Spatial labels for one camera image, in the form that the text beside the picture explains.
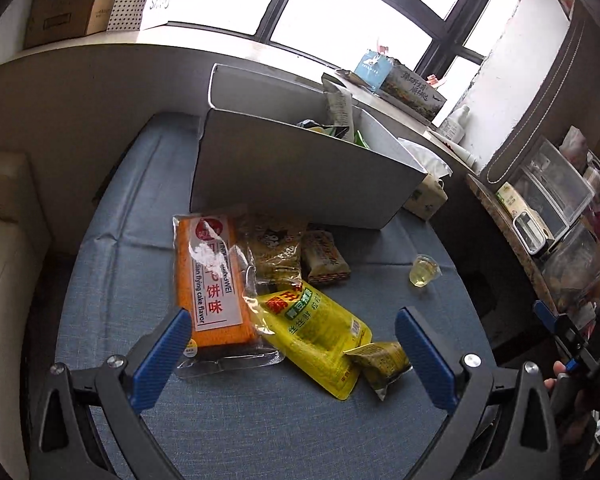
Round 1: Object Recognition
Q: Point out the dark curtain white stitching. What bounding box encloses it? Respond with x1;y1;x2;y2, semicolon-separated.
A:
482;10;598;186

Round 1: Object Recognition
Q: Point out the beige sofa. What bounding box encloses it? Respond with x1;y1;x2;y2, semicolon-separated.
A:
0;152;51;480

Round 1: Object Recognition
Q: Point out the small olive snack packet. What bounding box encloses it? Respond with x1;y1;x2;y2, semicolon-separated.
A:
343;341;413;401

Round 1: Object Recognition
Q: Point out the soft tissue pack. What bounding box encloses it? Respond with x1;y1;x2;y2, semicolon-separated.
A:
397;137;451;221

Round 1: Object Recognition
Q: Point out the clear jelly cup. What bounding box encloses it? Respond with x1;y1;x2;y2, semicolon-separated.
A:
408;254;442;289

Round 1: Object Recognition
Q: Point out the person's right hand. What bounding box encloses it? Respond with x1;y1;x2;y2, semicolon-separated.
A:
544;360;598;443

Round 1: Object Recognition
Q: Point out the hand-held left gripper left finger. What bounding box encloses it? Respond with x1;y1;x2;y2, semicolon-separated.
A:
30;307;194;480

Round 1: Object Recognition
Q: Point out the clear plastic container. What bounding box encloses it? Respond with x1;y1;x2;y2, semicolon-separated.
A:
540;222;600;311

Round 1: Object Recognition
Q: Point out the white plastic bottle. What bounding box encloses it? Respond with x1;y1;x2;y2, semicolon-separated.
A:
437;105;471;143

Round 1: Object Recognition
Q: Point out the brown clear snack packet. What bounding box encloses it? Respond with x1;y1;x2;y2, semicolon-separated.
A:
237;214;308;296

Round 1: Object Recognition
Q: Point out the small brown wafer packet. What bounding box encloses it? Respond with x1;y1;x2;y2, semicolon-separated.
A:
300;230;352;286

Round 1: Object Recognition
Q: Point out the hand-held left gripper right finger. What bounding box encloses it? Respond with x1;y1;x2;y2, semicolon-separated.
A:
395;306;561;480

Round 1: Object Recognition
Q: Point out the yellow white tissue box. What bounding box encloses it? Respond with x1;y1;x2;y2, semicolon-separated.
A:
495;181;523;218

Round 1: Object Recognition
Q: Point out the brown stone shelf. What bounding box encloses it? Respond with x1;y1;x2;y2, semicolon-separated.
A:
466;172;556;306

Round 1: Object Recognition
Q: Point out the clear plastic drawer organizer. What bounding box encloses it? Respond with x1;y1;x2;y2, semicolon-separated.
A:
510;137;596;241

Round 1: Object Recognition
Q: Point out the black window frame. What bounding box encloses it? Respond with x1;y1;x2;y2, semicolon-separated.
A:
255;0;511;91

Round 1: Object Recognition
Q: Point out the white cardboard box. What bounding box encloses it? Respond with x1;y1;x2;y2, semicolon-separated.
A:
190;63;428;231

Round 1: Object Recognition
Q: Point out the blue printed tissue box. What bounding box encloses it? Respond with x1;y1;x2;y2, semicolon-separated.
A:
354;50;448;121

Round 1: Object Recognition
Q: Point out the white tube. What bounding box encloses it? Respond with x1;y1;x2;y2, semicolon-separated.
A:
425;130;478;168

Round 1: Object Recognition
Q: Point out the yellow snack packet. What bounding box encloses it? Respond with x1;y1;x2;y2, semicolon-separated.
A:
247;280;373;401

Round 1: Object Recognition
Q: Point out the brown paper package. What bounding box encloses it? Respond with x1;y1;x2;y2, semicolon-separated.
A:
560;126;588;161

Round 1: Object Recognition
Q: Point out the white black-framed device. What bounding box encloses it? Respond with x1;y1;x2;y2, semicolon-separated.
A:
511;210;553;256

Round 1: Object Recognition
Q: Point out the grey-green snack packet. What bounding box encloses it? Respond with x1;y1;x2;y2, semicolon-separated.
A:
322;77;357;141

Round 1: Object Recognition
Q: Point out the orange cake packet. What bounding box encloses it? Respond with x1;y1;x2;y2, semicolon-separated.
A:
172;212;286;381

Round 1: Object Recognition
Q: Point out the brown cardboard carton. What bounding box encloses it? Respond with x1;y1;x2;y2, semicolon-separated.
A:
24;0;112;50

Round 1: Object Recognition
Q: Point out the blue-grey tablecloth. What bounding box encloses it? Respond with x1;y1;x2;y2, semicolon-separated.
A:
55;111;483;480

